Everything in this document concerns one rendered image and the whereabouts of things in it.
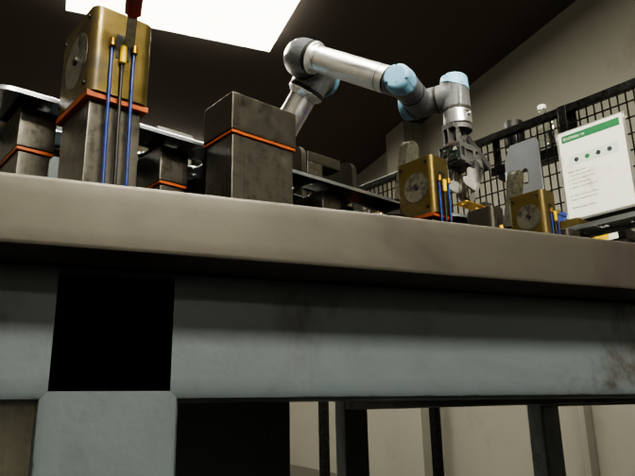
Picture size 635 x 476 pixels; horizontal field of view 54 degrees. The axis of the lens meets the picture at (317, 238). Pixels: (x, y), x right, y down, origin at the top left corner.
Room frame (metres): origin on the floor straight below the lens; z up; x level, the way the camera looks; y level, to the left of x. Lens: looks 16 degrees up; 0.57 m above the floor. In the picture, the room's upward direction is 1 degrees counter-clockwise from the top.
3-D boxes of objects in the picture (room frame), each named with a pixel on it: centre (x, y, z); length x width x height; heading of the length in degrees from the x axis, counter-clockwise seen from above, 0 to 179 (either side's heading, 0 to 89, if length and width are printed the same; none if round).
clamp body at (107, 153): (0.71, 0.26, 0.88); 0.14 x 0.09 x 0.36; 41
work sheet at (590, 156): (1.84, -0.88, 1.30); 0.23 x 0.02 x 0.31; 41
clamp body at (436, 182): (1.15, -0.22, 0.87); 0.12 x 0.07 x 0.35; 41
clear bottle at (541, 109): (2.06, -0.82, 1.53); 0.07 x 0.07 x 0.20
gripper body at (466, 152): (1.54, -0.38, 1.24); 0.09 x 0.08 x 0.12; 131
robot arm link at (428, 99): (1.57, -0.29, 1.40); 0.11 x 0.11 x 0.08; 61
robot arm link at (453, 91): (1.54, -0.38, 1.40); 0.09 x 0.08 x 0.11; 61
